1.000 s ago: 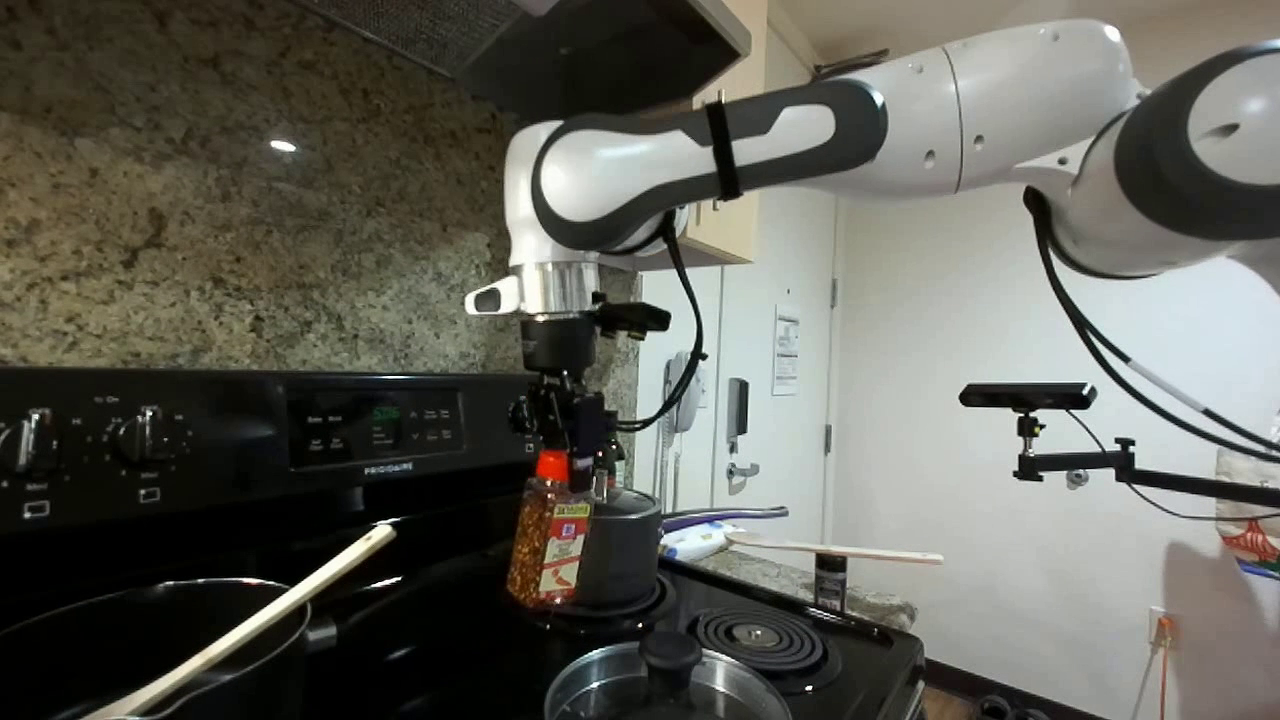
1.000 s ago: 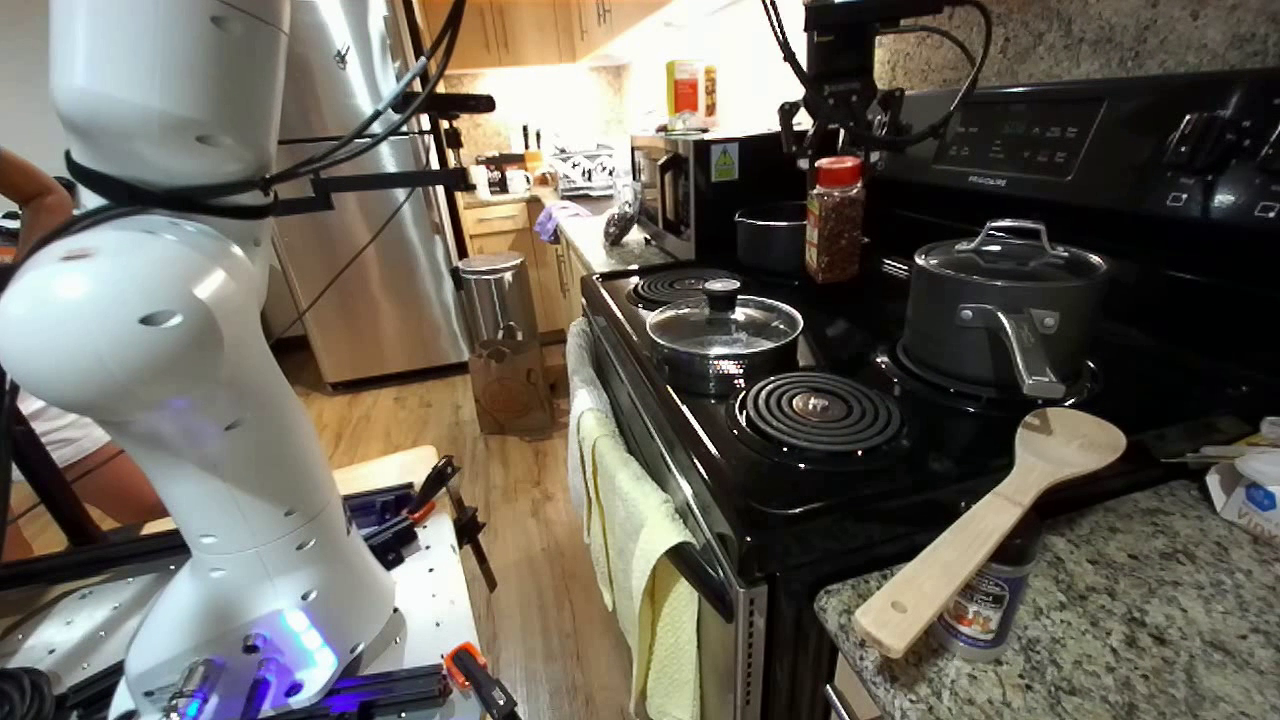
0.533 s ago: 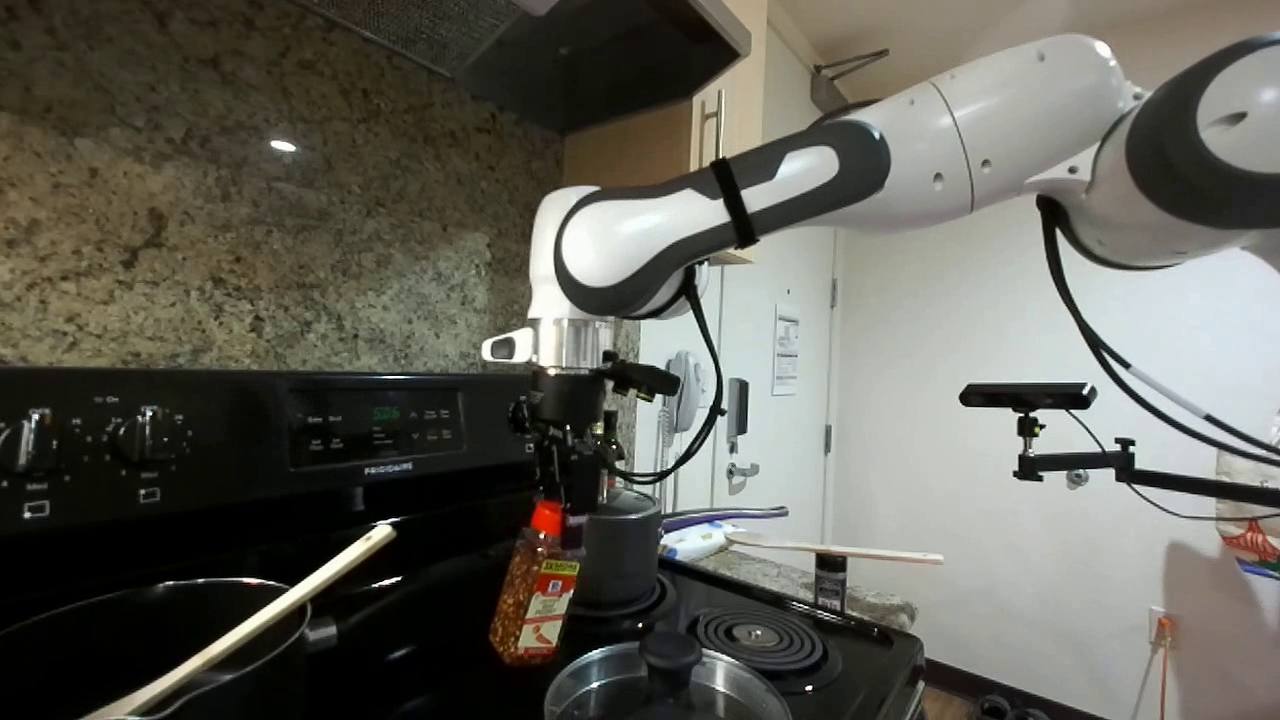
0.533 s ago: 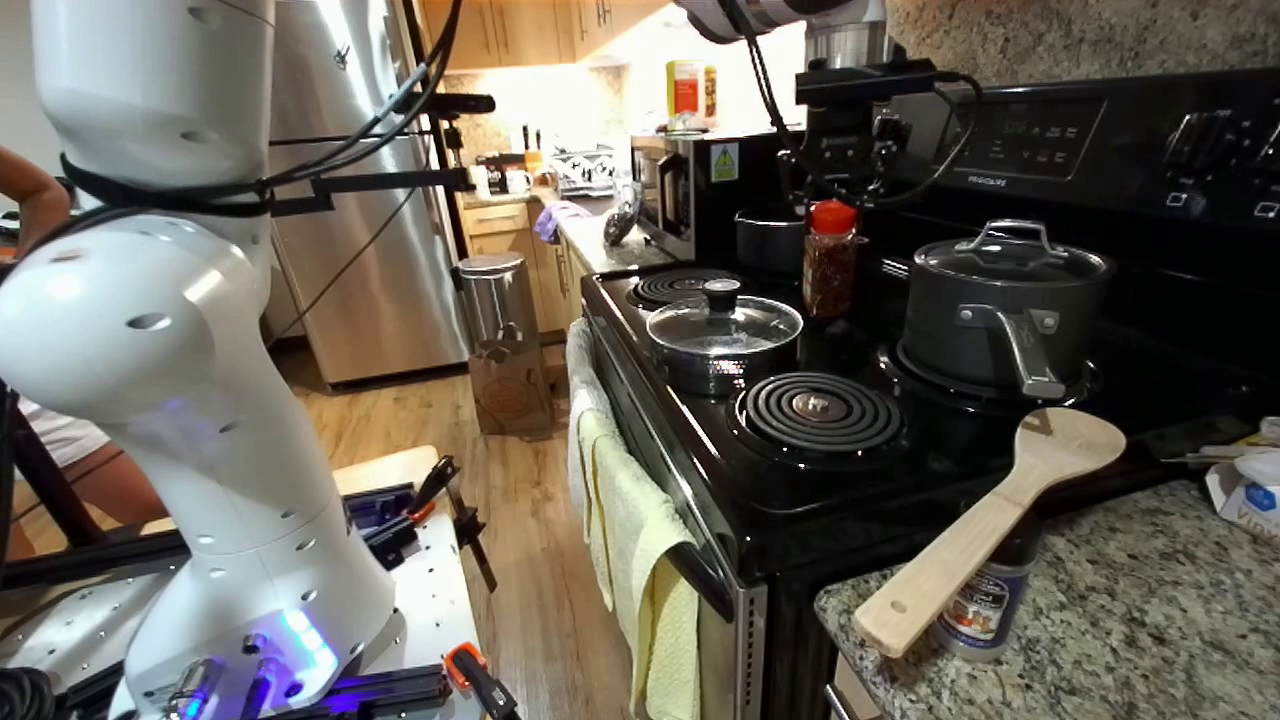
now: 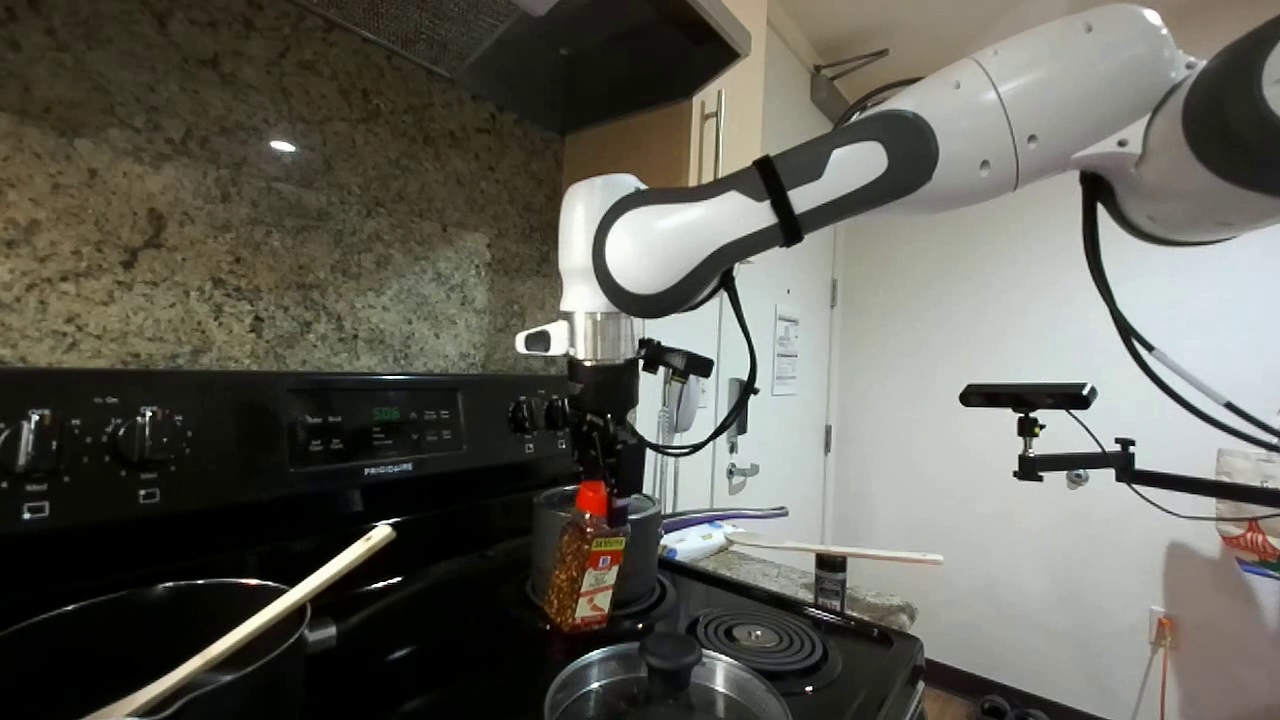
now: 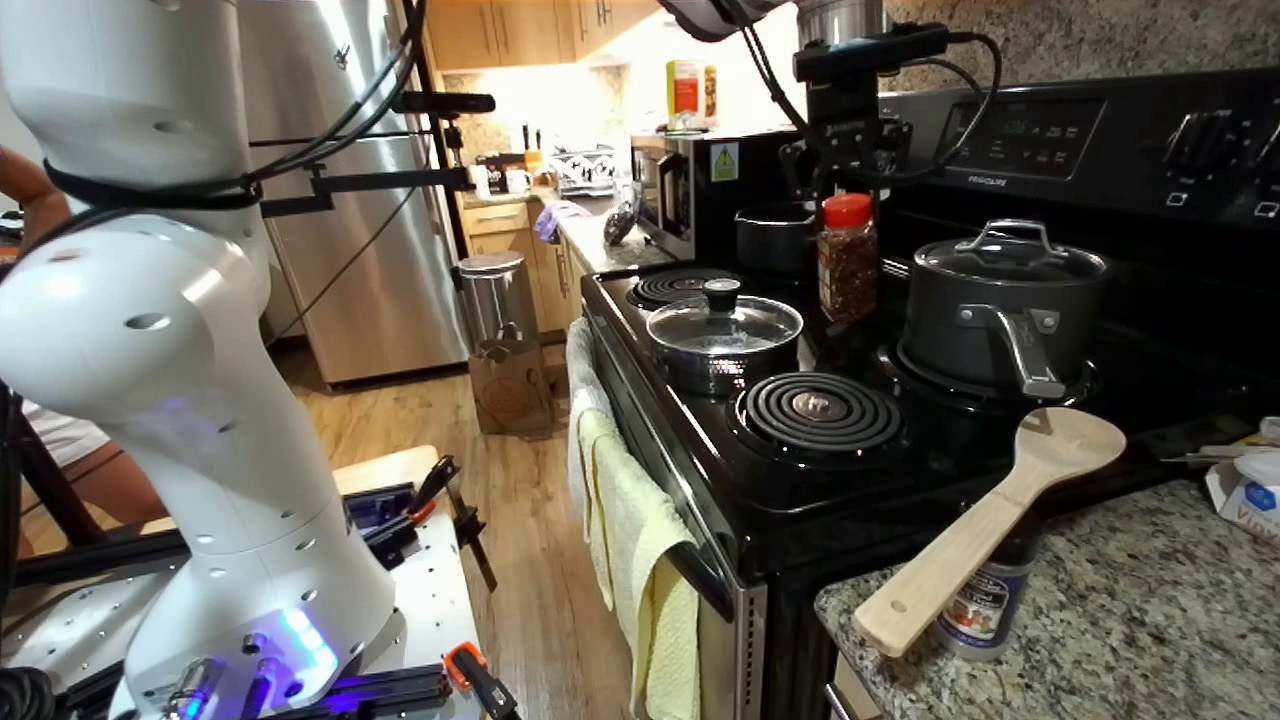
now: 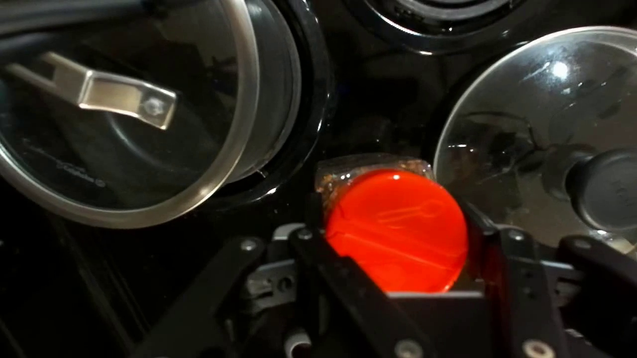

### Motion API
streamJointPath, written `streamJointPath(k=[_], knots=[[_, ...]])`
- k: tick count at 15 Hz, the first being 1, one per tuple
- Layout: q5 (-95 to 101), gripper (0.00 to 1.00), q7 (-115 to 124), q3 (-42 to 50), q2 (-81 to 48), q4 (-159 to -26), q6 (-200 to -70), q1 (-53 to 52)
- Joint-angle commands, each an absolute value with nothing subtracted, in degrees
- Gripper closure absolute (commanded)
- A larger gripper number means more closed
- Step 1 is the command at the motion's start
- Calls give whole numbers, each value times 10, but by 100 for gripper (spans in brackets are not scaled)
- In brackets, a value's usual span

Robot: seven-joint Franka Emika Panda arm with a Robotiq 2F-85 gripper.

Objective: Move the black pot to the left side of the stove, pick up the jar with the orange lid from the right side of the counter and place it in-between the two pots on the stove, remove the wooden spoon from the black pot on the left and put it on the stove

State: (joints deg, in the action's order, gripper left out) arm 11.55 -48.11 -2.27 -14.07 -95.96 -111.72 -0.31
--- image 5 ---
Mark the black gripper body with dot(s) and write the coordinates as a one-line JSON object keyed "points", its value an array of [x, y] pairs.
{"points": [[601, 424]]}

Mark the spice jar with orange lid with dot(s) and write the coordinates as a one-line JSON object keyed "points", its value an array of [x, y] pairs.
{"points": [[585, 567]]}

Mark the wooden spoon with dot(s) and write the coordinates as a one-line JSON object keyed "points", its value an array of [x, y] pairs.
{"points": [[224, 645]]}

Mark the large black pot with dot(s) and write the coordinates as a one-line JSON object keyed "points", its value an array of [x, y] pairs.
{"points": [[79, 659]]}

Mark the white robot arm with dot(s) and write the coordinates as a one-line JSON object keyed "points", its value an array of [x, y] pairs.
{"points": [[1179, 148]]}

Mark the black pot with lid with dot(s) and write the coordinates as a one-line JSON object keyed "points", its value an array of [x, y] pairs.
{"points": [[637, 582]]}

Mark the wooden spatula on counter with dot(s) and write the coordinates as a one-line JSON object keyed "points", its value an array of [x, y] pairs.
{"points": [[836, 550]]}

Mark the steel pot with glass lid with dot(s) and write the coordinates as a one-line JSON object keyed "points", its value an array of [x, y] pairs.
{"points": [[663, 676]]}

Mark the small dark jar on counter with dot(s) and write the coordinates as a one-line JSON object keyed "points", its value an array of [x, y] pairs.
{"points": [[835, 582]]}

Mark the black electric stove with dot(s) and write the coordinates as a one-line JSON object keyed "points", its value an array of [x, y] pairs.
{"points": [[134, 476]]}

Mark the white blue packet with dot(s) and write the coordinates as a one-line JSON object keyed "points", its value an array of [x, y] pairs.
{"points": [[692, 542]]}

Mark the white door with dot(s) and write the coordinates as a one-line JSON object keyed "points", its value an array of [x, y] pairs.
{"points": [[781, 458]]}

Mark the beige upper cabinet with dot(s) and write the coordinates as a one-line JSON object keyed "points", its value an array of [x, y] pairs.
{"points": [[687, 140]]}

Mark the range hood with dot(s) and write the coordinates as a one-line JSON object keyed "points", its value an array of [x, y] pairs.
{"points": [[556, 62]]}

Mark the black camera on stand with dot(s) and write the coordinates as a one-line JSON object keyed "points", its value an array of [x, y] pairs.
{"points": [[1029, 397]]}

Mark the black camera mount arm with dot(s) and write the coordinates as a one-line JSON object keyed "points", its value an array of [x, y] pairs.
{"points": [[1127, 469]]}

